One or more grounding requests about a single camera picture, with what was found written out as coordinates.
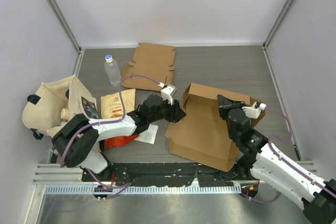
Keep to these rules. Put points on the clear plastic water bottle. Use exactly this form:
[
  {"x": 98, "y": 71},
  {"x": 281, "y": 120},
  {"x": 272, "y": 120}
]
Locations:
[{"x": 112, "y": 70}]

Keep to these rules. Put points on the aluminium frame post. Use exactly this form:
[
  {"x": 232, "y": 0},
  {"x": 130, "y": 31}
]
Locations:
[
  {"x": 65, "y": 26},
  {"x": 280, "y": 18}
]

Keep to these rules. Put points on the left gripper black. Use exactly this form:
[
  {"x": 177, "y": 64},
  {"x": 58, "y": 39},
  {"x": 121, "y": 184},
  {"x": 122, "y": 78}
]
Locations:
[{"x": 175, "y": 113}]

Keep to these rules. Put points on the slotted cable duct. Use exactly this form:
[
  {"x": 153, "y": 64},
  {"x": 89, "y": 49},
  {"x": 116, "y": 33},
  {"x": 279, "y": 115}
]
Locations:
[{"x": 132, "y": 190}]

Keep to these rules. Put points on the beige canvas tote bag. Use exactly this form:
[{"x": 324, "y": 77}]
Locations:
[{"x": 42, "y": 112}]

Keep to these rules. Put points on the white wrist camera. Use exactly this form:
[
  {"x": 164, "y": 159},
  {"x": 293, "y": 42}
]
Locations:
[
  {"x": 254, "y": 111},
  {"x": 167, "y": 92}
]

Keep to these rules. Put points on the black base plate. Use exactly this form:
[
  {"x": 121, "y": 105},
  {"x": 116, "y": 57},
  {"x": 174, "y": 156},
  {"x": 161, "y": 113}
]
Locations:
[{"x": 172, "y": 174}]

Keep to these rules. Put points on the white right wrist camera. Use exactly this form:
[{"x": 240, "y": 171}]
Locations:
[{"x": 254, "y": 111}]

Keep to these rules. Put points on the right aluminium frame post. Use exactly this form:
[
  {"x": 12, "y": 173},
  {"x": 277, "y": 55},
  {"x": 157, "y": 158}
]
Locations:
[{"x": 280, "y": 18}]

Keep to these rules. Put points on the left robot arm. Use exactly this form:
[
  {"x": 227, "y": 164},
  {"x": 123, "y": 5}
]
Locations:
[{"x": 76, "y": 140}]

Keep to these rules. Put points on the beige bottle in tote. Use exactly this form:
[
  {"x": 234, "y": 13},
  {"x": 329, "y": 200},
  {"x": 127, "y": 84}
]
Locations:
[{"x": 66, "y": 114}]

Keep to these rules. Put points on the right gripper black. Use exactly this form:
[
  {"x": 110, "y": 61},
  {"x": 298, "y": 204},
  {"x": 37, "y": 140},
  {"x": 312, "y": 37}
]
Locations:
[{"x": 224, "y": 104}]

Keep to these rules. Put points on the cassava chips bag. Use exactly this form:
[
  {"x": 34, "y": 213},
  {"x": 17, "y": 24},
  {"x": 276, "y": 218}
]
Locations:
[{"x": 111, "y": 107}]

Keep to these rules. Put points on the small flat cardboard box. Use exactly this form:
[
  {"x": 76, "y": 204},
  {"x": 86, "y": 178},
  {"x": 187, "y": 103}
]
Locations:
[{"x": 150, "y": 62}]

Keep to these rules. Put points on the left aluminium frame post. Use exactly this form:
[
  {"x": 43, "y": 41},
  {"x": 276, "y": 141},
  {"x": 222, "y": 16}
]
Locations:
[{"x": 65, "y": 26}]

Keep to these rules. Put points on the large brown cardboard box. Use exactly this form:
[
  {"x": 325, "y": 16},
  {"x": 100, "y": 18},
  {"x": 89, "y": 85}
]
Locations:
[{"x": 202, "y": 136}]

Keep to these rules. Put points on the small clear plastic bag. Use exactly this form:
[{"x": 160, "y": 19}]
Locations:
[{"x": 149, "y": 135}]

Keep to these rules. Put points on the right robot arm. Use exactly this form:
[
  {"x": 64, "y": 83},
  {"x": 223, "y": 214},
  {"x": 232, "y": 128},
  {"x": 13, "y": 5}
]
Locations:
[{"x": 312, "y": 194}]

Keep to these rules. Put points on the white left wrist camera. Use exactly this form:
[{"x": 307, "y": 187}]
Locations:
[{"x": 167, "y": 92}]

